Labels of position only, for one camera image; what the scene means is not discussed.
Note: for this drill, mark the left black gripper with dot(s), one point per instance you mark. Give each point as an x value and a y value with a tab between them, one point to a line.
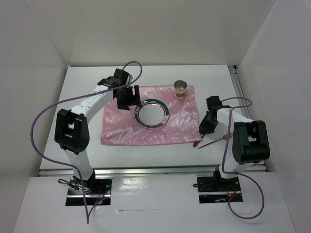
133	99

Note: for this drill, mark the small metal cup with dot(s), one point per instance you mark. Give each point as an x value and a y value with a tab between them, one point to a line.
180	87

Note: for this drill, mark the aluminium rail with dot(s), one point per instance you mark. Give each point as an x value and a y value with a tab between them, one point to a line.
134	171
245	111

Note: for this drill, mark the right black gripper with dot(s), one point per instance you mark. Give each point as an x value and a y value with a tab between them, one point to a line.
209	130

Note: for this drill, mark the dark wooden spoon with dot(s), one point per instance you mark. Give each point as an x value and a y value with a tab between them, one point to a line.
195	144

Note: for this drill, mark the white plate with coloured rim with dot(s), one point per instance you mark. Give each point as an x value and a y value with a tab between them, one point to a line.
152	114

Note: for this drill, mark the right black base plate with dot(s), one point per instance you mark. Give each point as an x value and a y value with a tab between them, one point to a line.
214	190

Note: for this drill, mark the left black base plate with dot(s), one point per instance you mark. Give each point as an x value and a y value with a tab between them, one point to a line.
101	193

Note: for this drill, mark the front aluminium rail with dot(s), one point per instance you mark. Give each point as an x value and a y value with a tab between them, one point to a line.
134	171

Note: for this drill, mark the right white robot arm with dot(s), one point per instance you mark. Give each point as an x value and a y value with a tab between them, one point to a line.
246	144

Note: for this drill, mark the right side aluminium rail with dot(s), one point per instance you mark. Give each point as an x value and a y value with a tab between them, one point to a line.
245	111

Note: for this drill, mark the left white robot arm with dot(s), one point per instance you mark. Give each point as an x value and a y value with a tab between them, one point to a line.
71	131

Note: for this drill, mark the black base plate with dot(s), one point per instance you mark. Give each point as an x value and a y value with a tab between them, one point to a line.
101	193
214	190

